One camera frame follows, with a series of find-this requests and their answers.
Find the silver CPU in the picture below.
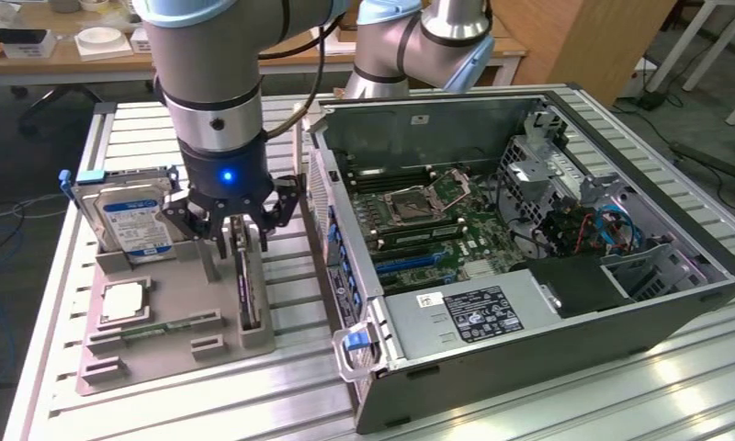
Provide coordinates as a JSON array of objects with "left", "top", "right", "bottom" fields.
[{"left": 98, "top": 283, "right": 149, "bottom": 322}]

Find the grey parts rack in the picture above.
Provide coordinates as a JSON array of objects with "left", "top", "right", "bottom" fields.
[{"left": 74, "top": 192, "right": 277, "bottom": 397}]

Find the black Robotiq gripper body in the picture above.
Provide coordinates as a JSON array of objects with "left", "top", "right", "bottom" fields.
[{"left": 178, "top": 131, "right": 277, "bottom": 204}]

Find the white box with black lid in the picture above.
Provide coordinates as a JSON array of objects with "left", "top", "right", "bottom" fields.
[{"left": 0, "top": 28, "right": 57, "bottom": 60}]

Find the blue wire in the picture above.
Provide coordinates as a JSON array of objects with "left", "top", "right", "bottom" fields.
[{"left": 592, "top": 206, "right": 646, "bottom": 256}]

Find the long black expansion slot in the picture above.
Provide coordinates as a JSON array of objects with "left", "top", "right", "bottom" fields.
[{"left": 369, "top": 245, "right": 440, "bottom": 263}]

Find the wooden desk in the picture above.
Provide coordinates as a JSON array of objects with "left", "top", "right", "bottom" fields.
[{"left": 0, "top": 0, "right": 528, "bottom": 88}]

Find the wooden cabinet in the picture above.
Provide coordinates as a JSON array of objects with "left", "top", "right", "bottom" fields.
[{"left": 514, "top": 0, "right": 680, "bottom": 107}]

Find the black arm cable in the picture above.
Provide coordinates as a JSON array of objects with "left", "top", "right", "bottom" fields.
[{"left": 256, "top": 11, "right": 347, "bottom": 139}]

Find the grey card retention bar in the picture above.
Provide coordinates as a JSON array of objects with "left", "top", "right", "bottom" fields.
[{"left": 292, "top": 101, "right": 327, "bottom": 185}]

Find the silver socket cover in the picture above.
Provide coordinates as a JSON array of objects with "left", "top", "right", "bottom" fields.
[{"left": 425, "top": 167, "right": 476, "bottom": 203}]

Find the perforated metal disk bay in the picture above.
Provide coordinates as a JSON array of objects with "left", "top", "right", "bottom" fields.
[{"left": 495, "top": 132, "right": 595, "bottom": 221}]

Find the black wire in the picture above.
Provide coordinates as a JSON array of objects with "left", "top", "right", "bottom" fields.
[{"left": 504, "top": 215, "right": 552, "bottom": 261}]

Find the hard disk with blue bracket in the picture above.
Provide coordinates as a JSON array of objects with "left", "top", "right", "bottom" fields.
[{"left": 56, "top": 164, "right": 188, "bottom": 266}]

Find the black floor stand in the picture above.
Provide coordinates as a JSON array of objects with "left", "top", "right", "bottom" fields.
[{"left": 667, "top": 135, "right": 735, "bottom": 185}]

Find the black chair base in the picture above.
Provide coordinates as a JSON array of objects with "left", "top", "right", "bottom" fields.
[{"left": 10, "top": 81, "right": 160, "bottom": 134}]

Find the red wire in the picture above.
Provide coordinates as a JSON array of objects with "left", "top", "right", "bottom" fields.
[{"left": 578, "top": 206, "right": 596, "bottom": 252}]

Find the grey case handle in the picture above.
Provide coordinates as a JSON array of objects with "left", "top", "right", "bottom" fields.
[{"left": 332, "top": 321, "right": 385, "bottom": 383}]

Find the small white box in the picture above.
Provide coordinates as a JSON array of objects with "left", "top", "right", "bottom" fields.
[{"left": 128, "top": 27, "right": 154, "bottom": 54}]

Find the white table frame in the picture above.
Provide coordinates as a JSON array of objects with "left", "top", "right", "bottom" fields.
[{"left": 646, "top": 0, "right": 735, "bottom": 126}]

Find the open black PC case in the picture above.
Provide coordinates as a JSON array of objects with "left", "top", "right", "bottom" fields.
[{"left": 292, "top": 82, "right": 735, "bottom": 435}]

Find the white paper stack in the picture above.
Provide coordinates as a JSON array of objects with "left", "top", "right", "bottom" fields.
[{"left": 327, "top": 20, "right": 360, "bottom": 56}]

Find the white device with red dot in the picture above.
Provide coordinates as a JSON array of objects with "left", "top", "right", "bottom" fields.
[{"left": 627, "top": 57, "right": 662, "bottom": 100}]

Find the green RAM stick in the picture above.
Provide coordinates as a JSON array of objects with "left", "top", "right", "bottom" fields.
[{"left": 120, "top": 320, "right": 192, "bottom": 342}]

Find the grey metal bay bracket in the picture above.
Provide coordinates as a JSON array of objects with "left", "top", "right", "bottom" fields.
[{"left": 598, "top": 243, "right": 712, "bottom": 302}]

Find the grey power supply unit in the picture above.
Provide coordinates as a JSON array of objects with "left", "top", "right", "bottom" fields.
[{"left": 383, "top": 268, "right": 563, "bottom": 368}]

